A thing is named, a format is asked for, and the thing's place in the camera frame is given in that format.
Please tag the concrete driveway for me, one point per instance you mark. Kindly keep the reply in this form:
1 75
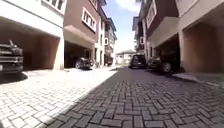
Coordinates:
203 78

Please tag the white house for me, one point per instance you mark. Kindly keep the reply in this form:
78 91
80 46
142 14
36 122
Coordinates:
125 56

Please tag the grey brick paved road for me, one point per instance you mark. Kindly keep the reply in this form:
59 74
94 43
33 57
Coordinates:
133 100

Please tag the dark car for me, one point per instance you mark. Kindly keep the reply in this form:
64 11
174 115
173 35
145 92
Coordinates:
163 64
83 62

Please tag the black car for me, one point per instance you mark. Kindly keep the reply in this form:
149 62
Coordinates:
138 61

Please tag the dark vehicle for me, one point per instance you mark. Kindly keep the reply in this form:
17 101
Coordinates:
10 58

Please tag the row of brown buildings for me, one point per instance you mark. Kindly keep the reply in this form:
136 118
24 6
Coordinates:
76 26
186 30

